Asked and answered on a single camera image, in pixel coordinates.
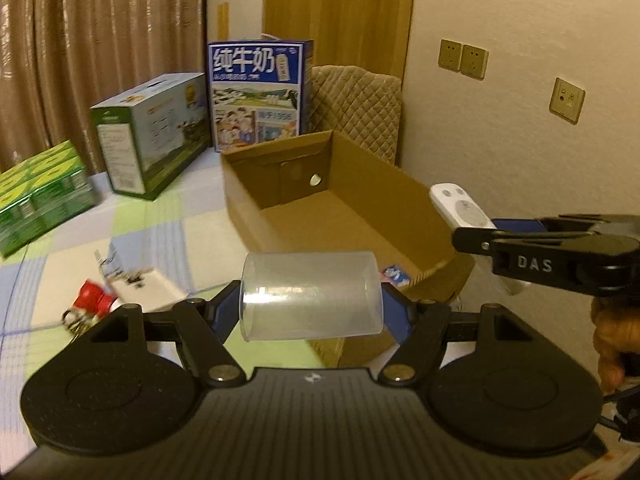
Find green drink carton pack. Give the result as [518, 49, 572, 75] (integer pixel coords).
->
[0, 140, 98, 260]

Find blue milk carton case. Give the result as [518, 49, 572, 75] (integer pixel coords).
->
[207, 32, 315, 153]

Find brown curtain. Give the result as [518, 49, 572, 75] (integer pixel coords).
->
[0, 0, 209, 176]

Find beige wall data outlet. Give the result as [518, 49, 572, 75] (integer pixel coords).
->
[549, 77, 586, 124]

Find cardboard box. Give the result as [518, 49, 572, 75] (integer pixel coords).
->
[221, 129, 476, 368]

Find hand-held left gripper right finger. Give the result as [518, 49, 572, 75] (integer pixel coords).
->
[380, 284, 551, 387]

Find white and green carton case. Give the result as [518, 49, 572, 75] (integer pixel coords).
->
[90, 72, 211, 202]

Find white plastic box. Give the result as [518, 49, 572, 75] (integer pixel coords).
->
[107, 266, 189, 312]

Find wooden door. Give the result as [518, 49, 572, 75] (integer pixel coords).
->
[263, 0, 417, 80]

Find beige wall socket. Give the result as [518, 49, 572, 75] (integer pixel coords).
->
[438, 38, 464, 72]
[460, 44, 489, 80]

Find metal wire stand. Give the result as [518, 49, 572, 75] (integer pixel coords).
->
[91, 246, 152, 287]

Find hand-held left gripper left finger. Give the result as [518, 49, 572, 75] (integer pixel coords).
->
[82, 280, 247, 387]

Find beige quilted chair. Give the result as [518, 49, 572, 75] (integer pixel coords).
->
[306, 65, 403, 167]

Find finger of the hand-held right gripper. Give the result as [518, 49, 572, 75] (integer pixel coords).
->
[451, 226, 597, 292]
[491, 213, 640, 236]

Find clear plastic cup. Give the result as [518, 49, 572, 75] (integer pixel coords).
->
[240, 251, 385, 343]

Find white remote control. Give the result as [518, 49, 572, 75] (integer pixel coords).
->
[429, 182, 532, 296]

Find checked bed sheet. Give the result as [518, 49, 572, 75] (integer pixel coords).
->
[0, 146, 346, 396]

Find person's right hand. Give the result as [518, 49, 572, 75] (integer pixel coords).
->
[589, 295, 627, 397]

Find small blue and white packet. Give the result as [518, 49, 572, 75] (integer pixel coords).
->
[382, 265, 412, 289]

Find red toy figure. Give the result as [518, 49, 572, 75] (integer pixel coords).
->
[61, 279, 119, 333]

